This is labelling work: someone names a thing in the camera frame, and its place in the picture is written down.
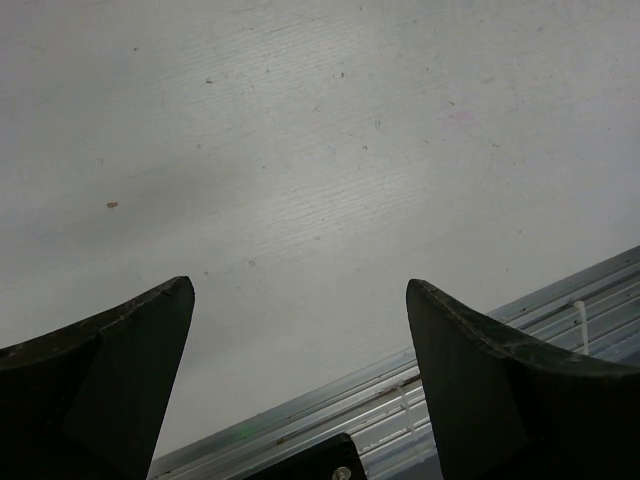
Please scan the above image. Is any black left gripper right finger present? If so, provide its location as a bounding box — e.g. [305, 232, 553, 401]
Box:
[406, 279, 639, 479]

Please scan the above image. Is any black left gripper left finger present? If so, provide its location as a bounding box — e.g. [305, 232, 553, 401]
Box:
[1, 276, 195, 479]

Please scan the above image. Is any white zip tie near base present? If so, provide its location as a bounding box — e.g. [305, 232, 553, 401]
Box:
[395, 386, 429, 444]

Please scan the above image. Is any aluminium frame rail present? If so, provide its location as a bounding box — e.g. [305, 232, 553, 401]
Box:
[148, 248, 639, 479]

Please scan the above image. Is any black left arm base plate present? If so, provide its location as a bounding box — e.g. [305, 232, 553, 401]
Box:
[247, 433, 368, 480]

